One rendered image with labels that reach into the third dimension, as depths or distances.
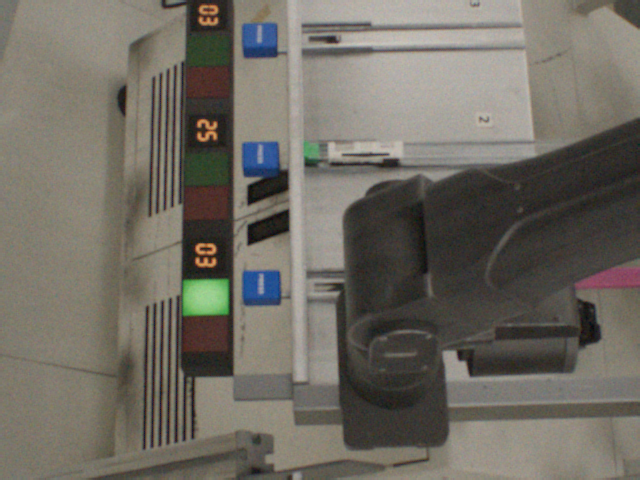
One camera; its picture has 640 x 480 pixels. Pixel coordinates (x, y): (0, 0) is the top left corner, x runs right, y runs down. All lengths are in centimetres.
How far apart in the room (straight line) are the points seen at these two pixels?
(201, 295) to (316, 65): 22
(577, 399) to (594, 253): 38
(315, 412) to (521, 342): 29
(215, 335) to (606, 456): 65
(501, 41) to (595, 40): 69
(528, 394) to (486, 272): 38
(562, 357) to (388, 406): 13
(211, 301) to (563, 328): 38
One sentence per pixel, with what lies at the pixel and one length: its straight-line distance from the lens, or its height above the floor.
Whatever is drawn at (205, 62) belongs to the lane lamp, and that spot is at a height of 65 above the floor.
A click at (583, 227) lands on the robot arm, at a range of 53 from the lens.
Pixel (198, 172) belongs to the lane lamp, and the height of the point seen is 65.
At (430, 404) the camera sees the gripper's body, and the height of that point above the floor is 89.
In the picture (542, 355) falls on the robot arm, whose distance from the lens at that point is 66.
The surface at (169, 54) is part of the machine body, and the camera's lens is 172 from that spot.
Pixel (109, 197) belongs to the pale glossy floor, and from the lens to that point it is 178.
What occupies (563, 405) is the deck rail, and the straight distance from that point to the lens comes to 93.
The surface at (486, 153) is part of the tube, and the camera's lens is 97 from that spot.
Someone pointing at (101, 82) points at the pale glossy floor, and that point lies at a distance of 185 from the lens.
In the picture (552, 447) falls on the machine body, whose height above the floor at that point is 62.
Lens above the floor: 135
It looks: 41 degrees down
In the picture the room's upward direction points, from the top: 71 degrees clockwise
